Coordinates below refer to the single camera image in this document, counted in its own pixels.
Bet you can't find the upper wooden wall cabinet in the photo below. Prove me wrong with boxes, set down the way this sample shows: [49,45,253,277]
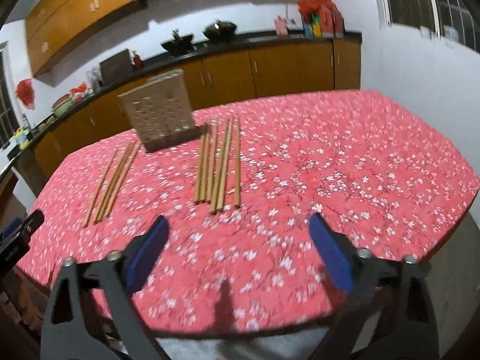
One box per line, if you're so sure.
[25,0,146,77]

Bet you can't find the yellow detergent bottle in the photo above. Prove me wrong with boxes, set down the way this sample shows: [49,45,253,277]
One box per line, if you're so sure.
[14,127,29,150]

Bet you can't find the green pot on counter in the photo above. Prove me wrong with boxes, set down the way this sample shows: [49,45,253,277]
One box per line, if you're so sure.
[52,94,74,118]

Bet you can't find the black wok left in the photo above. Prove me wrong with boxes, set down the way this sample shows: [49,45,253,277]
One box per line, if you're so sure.
[161,29,194,56]

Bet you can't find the black wok with lid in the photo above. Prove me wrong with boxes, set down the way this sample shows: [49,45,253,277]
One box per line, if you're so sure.
[202,19,237,44]

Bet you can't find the red plastic bag hanging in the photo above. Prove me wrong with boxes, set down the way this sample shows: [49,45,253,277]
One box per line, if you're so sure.
[16,79,35,110]

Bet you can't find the dark cutting board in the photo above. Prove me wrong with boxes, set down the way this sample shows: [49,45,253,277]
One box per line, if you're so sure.
[100,49,134,86]

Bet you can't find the red floral tablecloth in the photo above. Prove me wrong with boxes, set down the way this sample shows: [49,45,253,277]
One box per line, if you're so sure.
[19,91,479,334]

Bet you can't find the lower wooden kitchen cabinets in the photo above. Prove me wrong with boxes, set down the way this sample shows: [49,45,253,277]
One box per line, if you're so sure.
[11,34,362,177]

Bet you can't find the beige perforated utensil holder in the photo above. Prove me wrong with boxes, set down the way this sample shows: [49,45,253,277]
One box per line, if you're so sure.
[118,69,203,153]

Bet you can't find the window with grille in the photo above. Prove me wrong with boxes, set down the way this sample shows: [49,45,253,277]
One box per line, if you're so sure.
[377,0,479,52]

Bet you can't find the red packages on counter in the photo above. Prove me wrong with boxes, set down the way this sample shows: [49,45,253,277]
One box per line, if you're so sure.
[298,0,345,38]

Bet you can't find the pink bottle on counter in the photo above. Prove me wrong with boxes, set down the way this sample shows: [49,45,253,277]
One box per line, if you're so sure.
[274,16,289,38]

